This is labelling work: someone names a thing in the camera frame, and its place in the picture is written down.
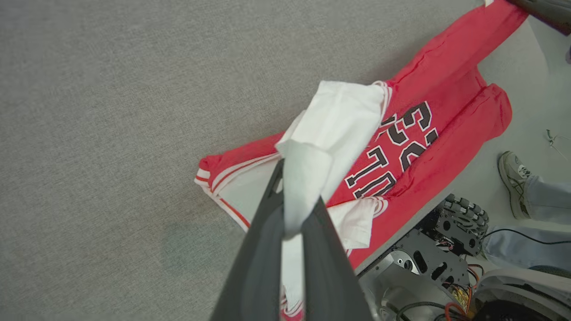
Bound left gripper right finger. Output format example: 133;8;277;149
300;198;374;321

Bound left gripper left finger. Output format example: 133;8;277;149
209;160;287;321

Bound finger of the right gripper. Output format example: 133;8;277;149
508;0;571;36

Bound red basketball jersey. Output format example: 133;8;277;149
194;0;529;321

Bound robot wheeled base chassis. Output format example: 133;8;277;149
357;194;571;321

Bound black omni wheel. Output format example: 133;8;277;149
439;194;490;257

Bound white grey sneaker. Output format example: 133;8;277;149
497;151;534;220

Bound person leg blue jeans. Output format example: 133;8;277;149
523;175;571;224
482;225;571;273

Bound grey fabric sofa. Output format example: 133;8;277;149
0;0;487;321

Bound thin pale floor wire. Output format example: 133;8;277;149
545;129;571;162

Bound black floor cable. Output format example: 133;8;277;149
484;228;571;246

